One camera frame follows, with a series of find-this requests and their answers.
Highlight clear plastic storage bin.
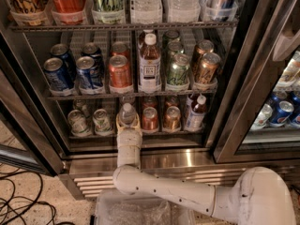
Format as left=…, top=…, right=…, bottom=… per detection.
left=94, top=189, right=196, bottom=225

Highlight gold can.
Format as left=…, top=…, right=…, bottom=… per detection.
left=164, top=96, right=179, bottom=110
left=163, top=106, right=181, bottom=132

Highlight gold can bottom back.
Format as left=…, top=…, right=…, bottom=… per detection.
left=164, top=96, right=179, bottom=110

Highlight black floor cables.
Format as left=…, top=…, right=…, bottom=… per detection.
left=0, top=162, right=76, bottom=225

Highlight red Coca-Cola can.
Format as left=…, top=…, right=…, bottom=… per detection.
left=52, top=0, right=86, bottom=25

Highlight yellow LaCroix can top shelf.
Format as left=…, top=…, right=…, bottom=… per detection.
left=2, top=0, right=51, bottom=26

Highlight gold can bottom front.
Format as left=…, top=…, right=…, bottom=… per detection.
left=163, top=106, right=181, bottom=132

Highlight copper LaCroix can front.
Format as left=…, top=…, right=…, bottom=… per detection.
left=194, top=52, right=221, bottom=84

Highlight blue Pepsi can back left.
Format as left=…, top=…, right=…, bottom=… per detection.
left=51, top=43, right=76, bottom=80

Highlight copper LaCroix can back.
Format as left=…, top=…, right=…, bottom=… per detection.
left=191, top=39, right=214, bottom=74

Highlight clear water bottle front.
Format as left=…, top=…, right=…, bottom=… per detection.
left=119, top=103, right=136, bottom=126

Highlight closed glass fridge door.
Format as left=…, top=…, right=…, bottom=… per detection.
left=214, top=0, right=300, bottom=163

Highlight orange can bottom back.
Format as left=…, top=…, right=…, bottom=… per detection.
left=142, top=97, right=158, bottom=109

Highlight blue energy drink can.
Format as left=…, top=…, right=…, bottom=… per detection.
left=200, top=0, right=234, bottom=22

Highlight blue pepsi can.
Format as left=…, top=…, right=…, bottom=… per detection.
left=81, top=42, right=105, bottom=77
left=51, top=43, right=76, bottom=80
left=43, top=57, right=74, bottom=96
left=76, top=56, right=104, bottom=95

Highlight green LaCroix can front middle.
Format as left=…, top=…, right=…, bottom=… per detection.
left=166, top=53, right=189, bottom=91

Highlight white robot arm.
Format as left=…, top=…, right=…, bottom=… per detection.
left=112, top=117, right=296, bottom=225

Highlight green LaCroix can back middle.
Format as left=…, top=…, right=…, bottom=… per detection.
left=162, top=30, right=180, bottom=46

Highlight white-green can bottom back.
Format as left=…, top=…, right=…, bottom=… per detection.
left=73, top=99, right=90, bottom=118

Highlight clear water bottle top right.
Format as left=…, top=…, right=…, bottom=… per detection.
left=164, top=0, right=201, bottom=23

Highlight white-green can bottom far left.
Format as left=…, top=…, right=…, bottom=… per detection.
left=67, top=110, right=92, bottom=137

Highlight orange soda can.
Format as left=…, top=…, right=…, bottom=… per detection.
left=109, top=55, right=133, bottom=94
left=111, top=41, right=130, bottom=59

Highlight iced tea bottle middle shelf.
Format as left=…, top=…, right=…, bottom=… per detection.
left=139, top=33, right=161, bottom=93

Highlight orange can bottom front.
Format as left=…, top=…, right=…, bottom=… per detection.
left=142, top=107, right=158, bottom=133

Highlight copper lacroix can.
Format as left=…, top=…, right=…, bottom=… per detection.
left=194, top=52, right=221, bottom=84
left=191, top=39, right=214, bottom=74

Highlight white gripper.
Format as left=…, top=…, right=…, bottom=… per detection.
left=115, top=113, right=143, bottom=168

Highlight orange soda can front middle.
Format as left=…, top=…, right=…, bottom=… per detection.
left=109, top=55, right=133, bottom=94

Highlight green LaCroix can top shelf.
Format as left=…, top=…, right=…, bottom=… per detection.
left=92, top=0, right=125, bottom=24

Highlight stainless steel display fridge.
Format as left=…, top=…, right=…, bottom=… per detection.
left=0, top=0, right=300, bottom=199

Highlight clear water bottle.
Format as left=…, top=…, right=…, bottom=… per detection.
left=164, top=0, right=201, bottom=23
left=120, top=97, right=135, bottom=106
left=130, top=0, right=162, bottom=24
left=119, top=103, right=136, bottom=126

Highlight clear water bottle behind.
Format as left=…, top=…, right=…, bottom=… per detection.
left=120, top=97, right=135, bottom=106

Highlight tea bottle bottom shelf front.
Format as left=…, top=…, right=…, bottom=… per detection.
left=185, top=95, right=207, bottom=131

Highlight white can right compartment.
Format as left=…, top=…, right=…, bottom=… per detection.
left=250, top=104, right=273, bottom=130

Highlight white-green can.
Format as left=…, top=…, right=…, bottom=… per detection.
left=67, top=110, right=92, bottom=137
left=93, top=109, right=113, bottom=136
left=73, top=99, right=90, bottom=118

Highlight open fridge door left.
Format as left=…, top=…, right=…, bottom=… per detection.
left=0, top=36, right=64, bottom=176

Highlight blue can right edge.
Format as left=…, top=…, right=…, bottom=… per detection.
left=289, top=91, right=300, bottom=128

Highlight blue Pepsi can right compartment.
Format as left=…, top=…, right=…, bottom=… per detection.
left=269, top=100, right=294, bottom=127

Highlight orange soda can back middle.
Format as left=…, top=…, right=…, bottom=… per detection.
left=111, top=41, right=130, bottom=59

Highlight clear water bottle top left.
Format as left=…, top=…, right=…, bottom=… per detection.
left=130, top=0, right=162, bottom=24

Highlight blue Pepsi can front left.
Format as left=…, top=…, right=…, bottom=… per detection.
left=43, top=57, right=74, bottom=96

